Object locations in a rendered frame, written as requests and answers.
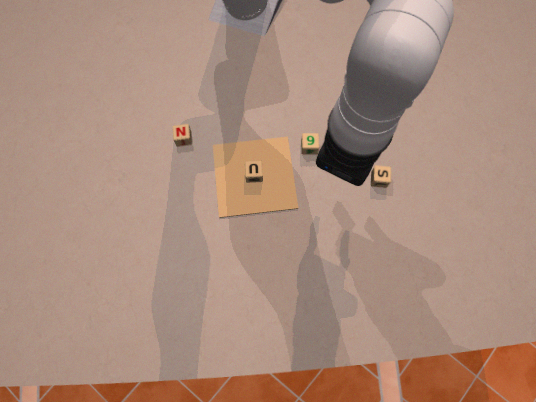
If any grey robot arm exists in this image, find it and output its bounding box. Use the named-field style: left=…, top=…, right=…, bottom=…
left=222, top=0, right=454, bottom=133

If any tan flat mat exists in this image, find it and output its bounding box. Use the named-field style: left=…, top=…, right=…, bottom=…
left=213, top=137, right=298, bottom=218

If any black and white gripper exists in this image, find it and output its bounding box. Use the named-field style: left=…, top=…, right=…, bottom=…
left=316, top=96, right=398, bottom=186

